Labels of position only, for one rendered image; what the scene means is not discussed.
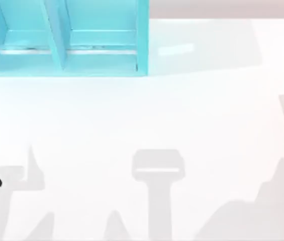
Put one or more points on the light blue rack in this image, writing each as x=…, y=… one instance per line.
x=56, y=37

